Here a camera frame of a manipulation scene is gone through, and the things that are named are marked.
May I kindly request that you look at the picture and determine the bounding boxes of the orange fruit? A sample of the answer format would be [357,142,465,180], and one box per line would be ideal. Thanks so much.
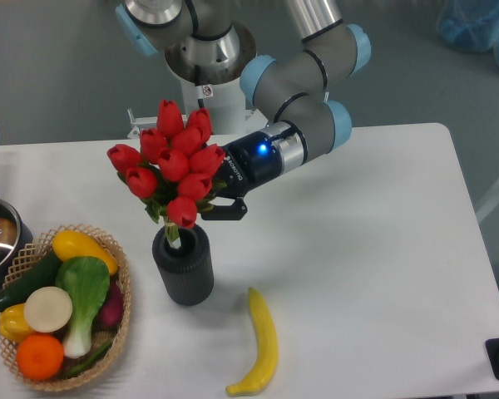
[16,333,64,381]

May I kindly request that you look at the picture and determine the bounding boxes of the white round radish slice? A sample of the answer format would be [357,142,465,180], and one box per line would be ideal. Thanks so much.
[23,286,72,333]

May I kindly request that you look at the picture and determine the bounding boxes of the blue plastic bag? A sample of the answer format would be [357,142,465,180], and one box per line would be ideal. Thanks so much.
[436,1,499,66]

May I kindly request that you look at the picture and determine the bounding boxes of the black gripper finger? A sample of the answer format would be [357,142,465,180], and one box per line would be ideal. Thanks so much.
[201,197,248,221]

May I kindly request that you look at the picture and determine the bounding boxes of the yellow bell pepper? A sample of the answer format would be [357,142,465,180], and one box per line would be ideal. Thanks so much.
[0,303,35,343]

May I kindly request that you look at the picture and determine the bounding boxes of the dark green cucumber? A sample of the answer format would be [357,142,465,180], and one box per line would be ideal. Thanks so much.
[0,250,62,313]

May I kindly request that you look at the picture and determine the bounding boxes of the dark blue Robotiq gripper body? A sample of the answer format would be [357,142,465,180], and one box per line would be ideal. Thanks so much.
[215,131,283,200]

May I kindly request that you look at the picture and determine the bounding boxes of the green bok choy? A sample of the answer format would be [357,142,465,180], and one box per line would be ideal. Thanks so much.
[56,256,110,359]

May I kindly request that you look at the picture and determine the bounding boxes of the woven wicker basket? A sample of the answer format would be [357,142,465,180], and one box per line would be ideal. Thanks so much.
[0,224,131,392]

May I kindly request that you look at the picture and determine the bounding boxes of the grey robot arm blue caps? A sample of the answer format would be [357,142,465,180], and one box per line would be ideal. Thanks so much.
[116,1,371,220]

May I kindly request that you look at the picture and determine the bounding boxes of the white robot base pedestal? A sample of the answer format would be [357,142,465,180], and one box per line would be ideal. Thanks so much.
[126,20,275,140]

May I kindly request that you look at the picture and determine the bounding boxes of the yellow squash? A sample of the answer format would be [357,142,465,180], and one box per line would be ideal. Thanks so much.
[52,229,119,275]

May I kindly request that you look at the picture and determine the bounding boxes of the purple sweet potato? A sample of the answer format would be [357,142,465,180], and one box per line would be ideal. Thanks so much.
[98,280,124,328]

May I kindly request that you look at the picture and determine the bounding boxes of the yellow banana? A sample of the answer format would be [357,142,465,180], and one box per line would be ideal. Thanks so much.
[225,288,279,397]

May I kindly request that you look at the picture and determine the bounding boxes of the green chili pepper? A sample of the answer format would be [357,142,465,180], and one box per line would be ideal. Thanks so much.
[61,341,112,379]

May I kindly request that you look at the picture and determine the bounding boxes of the red tulip bouquet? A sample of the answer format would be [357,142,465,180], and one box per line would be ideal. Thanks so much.
[107,100,226,250]

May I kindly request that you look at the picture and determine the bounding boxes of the dark grey ribbed vase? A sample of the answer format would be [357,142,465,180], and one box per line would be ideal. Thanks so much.
[152,224,215,306]

